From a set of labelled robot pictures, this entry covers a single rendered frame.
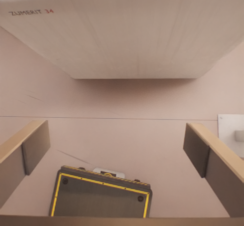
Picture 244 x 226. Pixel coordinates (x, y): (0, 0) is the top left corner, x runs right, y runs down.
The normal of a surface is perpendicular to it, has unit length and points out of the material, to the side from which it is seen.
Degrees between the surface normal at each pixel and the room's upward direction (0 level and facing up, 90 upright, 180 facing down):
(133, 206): 0
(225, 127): 0
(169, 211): 0
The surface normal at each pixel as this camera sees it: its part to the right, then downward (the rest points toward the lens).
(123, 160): -0.10, -0.14
